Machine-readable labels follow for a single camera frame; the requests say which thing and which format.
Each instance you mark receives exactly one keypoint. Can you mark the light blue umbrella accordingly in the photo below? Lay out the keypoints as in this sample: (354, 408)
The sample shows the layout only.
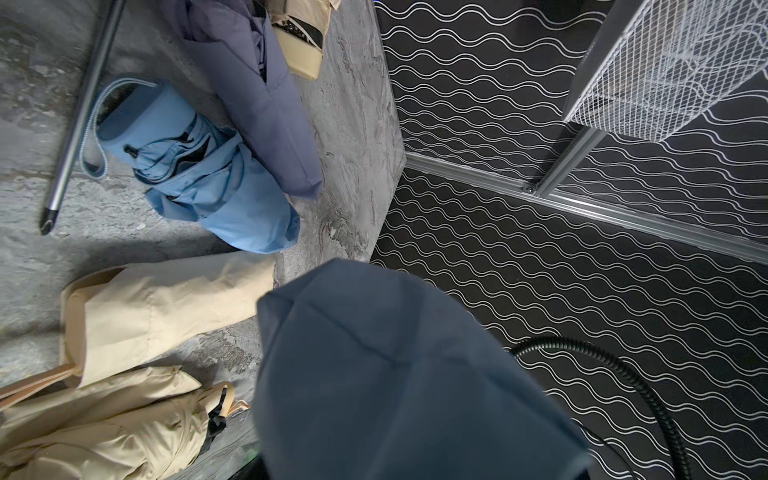
(370, 373)

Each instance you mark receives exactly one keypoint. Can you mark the lavender umbrella sleeve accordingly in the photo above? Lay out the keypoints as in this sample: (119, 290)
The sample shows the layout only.
(237, 48)

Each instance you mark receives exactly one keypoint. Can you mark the white wire basket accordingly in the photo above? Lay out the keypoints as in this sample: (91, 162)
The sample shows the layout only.
(654, 66)

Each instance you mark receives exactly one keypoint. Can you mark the orange handled screwdriver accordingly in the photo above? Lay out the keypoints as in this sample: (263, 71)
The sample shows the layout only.
(86, 97)

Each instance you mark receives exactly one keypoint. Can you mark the beige umbrella with wooden handle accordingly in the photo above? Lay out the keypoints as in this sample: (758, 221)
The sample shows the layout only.
(149, 423)

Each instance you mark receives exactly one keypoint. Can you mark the cream sleeved umbrella front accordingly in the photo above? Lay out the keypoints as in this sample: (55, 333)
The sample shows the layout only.
(116, 319)

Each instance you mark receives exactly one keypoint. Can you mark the light blue crumpled sleeve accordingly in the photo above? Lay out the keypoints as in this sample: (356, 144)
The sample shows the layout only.
(192, 169)

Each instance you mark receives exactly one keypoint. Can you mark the beige umbrella at back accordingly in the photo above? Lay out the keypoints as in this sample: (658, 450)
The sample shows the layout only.
(301, 28)

